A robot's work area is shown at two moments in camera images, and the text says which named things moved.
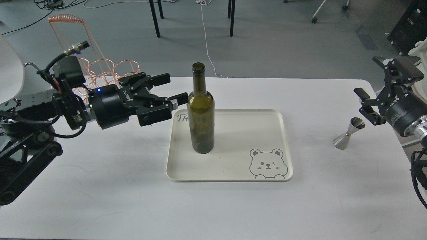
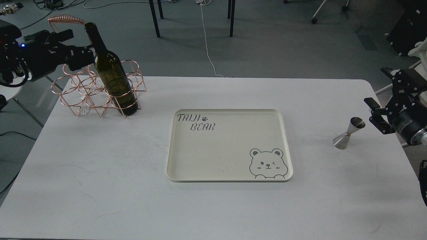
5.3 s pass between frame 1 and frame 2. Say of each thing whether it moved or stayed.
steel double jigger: stayed
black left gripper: moved
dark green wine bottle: moved
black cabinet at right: stayed
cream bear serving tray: stayed
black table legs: stayed
